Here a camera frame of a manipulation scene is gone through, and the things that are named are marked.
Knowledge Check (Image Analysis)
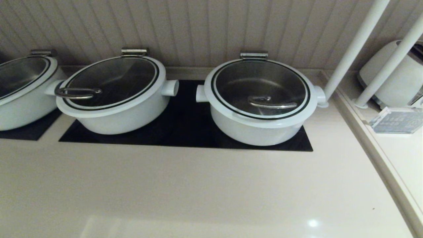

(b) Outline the white round cooking pot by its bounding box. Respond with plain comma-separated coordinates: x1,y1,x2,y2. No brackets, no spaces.
44,79,180,135
0,58,67,131

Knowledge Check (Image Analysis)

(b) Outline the white pot with steel interior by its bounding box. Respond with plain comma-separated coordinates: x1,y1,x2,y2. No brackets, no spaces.
196,84,328,147

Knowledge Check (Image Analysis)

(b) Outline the white-rimmed glass lid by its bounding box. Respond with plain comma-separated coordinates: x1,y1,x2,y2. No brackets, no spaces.
0,55,58,106

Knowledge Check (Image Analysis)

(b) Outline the white toaster appliance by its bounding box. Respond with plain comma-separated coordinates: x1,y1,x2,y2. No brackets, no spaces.
358,39,423,109

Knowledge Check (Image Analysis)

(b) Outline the clear acrylic sign holder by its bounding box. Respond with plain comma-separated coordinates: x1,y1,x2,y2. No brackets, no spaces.
368,106,423,134

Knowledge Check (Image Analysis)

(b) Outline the glass lid with loop handle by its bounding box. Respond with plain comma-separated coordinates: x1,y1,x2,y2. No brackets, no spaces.
55,55,166,119

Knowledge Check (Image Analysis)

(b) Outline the white slanted pole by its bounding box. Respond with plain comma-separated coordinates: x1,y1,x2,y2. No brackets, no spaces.
354,15,423,109
317,0,392,108

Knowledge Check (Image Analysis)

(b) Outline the glass lid with bent handle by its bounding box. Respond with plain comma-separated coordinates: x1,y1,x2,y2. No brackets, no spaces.
204,59,319,129

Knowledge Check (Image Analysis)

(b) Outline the long black induction cooktop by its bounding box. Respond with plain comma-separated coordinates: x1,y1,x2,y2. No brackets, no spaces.
58,79,314,152

